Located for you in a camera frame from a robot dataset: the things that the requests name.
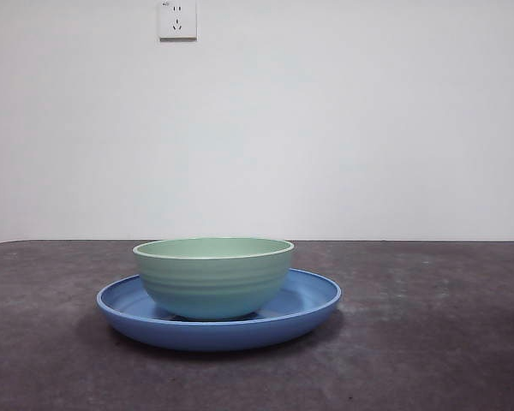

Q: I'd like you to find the blue round plate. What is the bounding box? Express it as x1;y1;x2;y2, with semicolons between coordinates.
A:
95;268;343;353

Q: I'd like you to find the white wall socket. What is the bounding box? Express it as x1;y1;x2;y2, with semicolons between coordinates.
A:
158;0;198;43

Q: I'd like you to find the green ribbed bowl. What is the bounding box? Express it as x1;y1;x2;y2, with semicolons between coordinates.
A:
132;237;296;322

